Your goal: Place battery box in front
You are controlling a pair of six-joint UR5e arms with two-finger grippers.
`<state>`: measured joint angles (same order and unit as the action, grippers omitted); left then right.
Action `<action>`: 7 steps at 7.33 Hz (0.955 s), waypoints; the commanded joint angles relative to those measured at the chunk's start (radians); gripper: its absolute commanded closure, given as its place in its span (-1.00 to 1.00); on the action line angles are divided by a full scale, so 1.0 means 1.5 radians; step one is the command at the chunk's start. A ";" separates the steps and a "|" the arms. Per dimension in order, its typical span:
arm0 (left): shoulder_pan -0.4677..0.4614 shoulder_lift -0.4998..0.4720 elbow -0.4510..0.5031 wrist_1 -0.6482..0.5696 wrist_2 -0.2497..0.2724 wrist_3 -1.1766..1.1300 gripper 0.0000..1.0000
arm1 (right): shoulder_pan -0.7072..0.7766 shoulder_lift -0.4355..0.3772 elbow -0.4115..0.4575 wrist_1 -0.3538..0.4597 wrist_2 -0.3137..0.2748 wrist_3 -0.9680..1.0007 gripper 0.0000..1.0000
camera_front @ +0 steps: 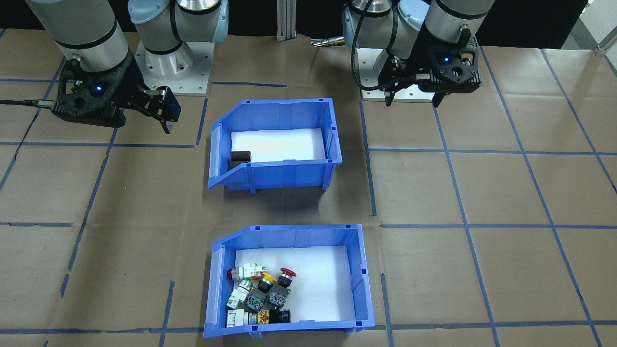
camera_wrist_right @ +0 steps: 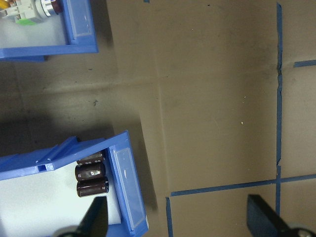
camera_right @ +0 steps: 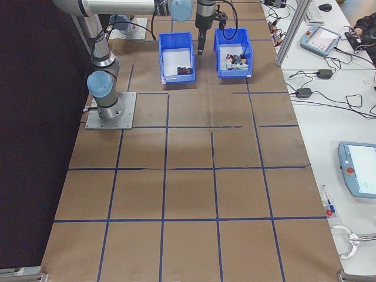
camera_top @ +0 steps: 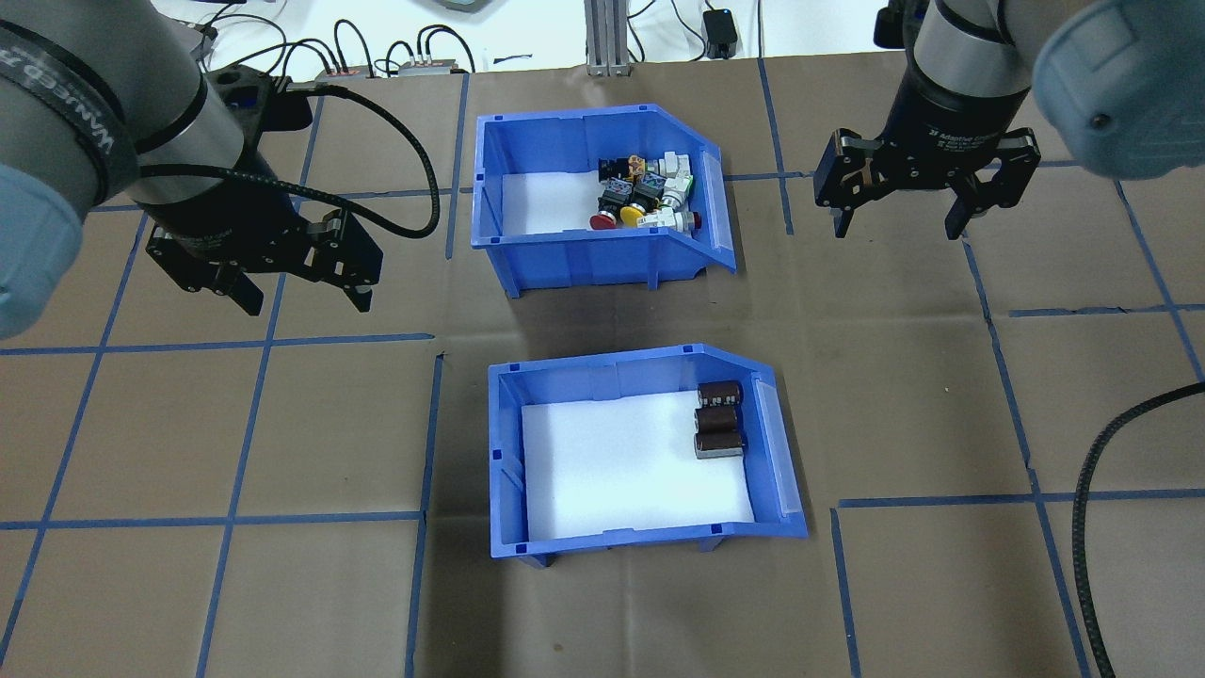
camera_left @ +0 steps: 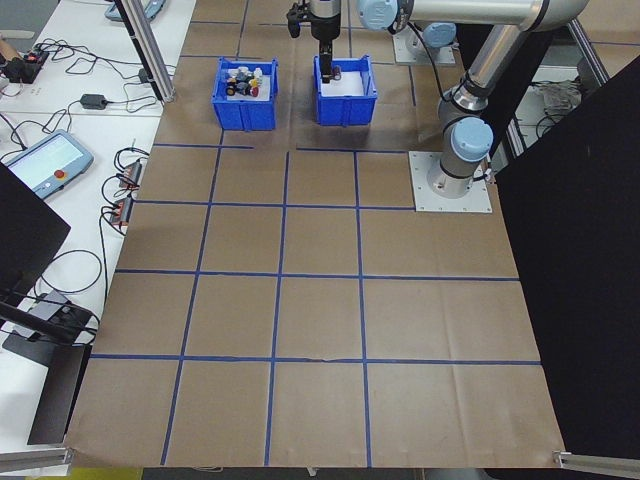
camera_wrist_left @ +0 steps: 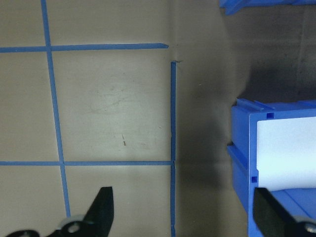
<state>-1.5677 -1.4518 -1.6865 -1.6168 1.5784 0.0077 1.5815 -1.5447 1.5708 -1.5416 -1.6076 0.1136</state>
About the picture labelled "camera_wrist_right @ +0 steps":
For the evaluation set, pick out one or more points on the blue capacitor storage bin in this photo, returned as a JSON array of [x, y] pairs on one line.
[[74, 151]]

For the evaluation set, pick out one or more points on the blue push-button storage bin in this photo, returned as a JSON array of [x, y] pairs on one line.
[[81, 47]]

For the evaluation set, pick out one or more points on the white foam bin liner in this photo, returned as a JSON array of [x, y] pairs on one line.
[[37, 202]]

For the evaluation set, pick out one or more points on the pile of push button switches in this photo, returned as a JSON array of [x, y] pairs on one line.
[[37, 34]]

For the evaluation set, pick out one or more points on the dark red push button switch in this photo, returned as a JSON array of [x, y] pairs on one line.
[[24, 10]]

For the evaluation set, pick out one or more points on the yellow push button switch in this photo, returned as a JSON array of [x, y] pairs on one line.
[[3, 3]]

